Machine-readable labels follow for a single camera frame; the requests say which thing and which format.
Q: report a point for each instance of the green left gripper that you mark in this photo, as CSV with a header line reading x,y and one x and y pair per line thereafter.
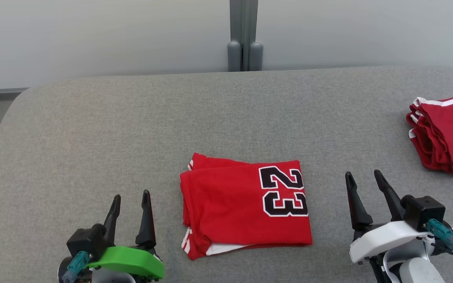
x,y
132,261

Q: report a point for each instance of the red shorts white side stripe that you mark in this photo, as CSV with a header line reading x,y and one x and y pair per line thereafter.
x,y
446,133

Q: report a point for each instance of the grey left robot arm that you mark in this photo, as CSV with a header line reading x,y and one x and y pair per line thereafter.
x,y
112,277

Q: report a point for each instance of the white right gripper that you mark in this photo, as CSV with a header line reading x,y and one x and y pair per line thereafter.
x,y
383,239

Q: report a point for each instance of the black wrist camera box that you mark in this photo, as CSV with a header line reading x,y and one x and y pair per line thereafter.
x,y
87,239
425,212

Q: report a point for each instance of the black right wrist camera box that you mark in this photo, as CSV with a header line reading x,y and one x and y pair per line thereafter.
x,y
425,212

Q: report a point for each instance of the grey cylinder post foot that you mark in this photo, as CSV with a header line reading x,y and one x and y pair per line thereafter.
x,y
234,57
256,57

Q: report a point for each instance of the grey partition post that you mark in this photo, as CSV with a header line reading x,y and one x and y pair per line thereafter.
x,y
244,23

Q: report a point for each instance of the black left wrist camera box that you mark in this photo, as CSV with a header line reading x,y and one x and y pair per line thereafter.
x,y
87,239

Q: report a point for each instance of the red jersey shirt white sleeves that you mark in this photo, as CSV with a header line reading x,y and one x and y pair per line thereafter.
x,y
230,208

